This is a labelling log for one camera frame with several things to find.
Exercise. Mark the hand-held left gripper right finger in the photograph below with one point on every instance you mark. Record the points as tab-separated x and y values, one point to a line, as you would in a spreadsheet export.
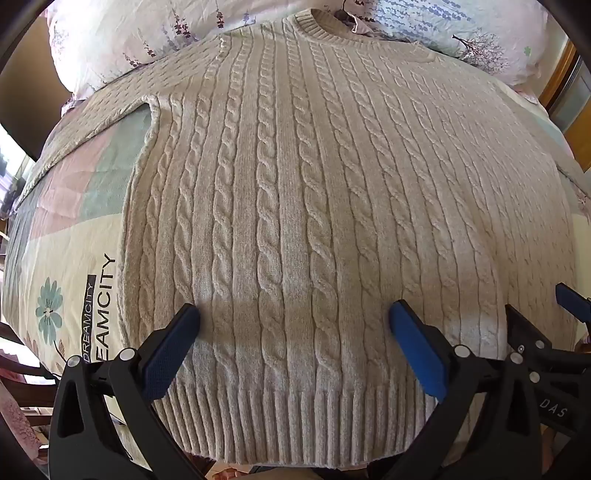
418	353

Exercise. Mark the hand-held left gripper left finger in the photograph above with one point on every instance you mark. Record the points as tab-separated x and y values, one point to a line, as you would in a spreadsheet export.
173	353

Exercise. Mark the pastel patchwork printed bedsheet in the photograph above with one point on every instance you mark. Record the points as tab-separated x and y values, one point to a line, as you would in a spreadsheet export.
69	258

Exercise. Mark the dark wooden chair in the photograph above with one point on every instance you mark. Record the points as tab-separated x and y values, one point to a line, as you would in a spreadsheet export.
23	369

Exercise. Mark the white floral pillow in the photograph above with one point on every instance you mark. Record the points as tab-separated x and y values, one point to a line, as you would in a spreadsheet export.
489	32
129	32

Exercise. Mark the wooden wardrobe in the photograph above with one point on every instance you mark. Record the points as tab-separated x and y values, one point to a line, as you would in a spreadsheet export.
565	87

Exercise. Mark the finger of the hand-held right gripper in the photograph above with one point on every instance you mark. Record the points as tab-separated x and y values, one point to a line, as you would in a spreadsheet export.
526	330
575	302

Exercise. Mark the dark wooden headboard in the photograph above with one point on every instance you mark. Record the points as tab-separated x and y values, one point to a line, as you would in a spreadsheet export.
27	97

